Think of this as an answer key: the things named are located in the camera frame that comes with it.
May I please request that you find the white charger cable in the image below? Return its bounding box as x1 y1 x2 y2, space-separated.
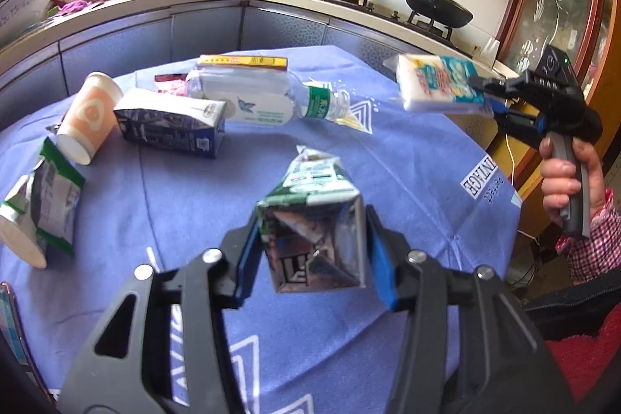
505 135 517 182

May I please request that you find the orange paper cup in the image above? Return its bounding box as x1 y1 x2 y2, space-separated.
57 72 124 166

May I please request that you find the person's dark garment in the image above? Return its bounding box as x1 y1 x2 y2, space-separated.
523 281 621 340

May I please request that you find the smartphone with pink case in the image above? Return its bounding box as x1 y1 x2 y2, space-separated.
0 282 49 395

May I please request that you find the black wok with lid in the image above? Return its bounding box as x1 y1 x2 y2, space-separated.
404 0 474 29

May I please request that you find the green snack bag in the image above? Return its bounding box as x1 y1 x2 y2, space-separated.
2 137 87 257

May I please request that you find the person's red garment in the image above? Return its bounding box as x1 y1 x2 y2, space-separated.
547 335 621 401

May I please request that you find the clear plastic bottle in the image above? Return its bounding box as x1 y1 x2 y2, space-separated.
187 69 351 126

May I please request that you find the blue milk carton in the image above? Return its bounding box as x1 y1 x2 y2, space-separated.
114 88 227 159

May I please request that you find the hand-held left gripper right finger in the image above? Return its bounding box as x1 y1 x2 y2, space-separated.
364 204 578 414

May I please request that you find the purple cloth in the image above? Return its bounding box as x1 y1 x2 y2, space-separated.
49 0 98 14

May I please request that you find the person's right forearm plaid sleeve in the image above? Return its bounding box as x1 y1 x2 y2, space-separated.
555 191 621 284

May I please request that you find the white tissue pack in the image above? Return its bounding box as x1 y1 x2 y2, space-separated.
383 54 496 116

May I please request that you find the blue printed tablecloth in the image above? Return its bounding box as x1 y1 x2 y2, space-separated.
0 44 522 414

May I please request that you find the white paper cup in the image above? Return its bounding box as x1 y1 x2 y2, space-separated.
0 201 49 269

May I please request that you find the yellow red box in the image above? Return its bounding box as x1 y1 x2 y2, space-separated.
198 54 288 71

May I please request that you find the patterned basin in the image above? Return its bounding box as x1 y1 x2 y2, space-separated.
0 0 53 49

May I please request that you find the person's right hand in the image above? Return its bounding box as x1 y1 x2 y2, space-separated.
539 135 607 230

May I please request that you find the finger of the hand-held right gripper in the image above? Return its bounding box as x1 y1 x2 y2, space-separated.
468 74 532 98
489 100 544 139

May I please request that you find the purple snack wrapper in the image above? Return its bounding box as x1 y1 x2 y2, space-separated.
154 73 190 97

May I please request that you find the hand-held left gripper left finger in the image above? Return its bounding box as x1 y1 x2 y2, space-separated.
57 220 266 414

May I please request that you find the green milk carton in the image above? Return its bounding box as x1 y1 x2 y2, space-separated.
256 145 368 294

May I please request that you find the gas stove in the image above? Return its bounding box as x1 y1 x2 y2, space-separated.
296 0 474 56

